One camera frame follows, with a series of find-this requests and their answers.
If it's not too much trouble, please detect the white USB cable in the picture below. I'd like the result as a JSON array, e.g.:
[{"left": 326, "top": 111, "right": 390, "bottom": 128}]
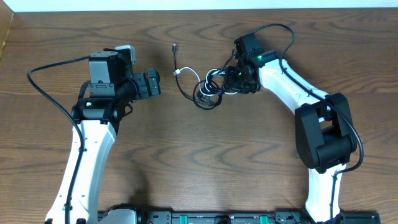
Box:
[{"left": 172, "top": 66, "right": 238, "bottom": 97}]

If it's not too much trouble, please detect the short black USB cable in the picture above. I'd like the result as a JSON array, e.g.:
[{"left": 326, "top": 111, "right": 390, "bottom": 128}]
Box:
[{"left": 198, "top": 51, "right": 237, "bottom": 100}]

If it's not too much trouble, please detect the long black USB cable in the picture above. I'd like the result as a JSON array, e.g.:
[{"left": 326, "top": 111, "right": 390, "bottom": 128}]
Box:
[{"left": 172, "top": 43, "right": 223, "bottom": 111}]

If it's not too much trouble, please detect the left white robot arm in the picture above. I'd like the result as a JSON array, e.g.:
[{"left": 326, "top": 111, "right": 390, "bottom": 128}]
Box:
[{"left": 45, "top": 45, "right": 161, "bottom": 223}]

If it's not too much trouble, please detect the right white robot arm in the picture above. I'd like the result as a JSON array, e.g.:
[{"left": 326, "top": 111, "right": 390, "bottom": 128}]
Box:
[{"left": 223, "top": 33, "right": 357, "bottom": 223}]

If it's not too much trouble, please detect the cardboard box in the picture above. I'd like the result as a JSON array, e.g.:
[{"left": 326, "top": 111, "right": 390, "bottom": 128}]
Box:
[{"left": 0, "top": 0, "right": 14, "bottom": 55}]

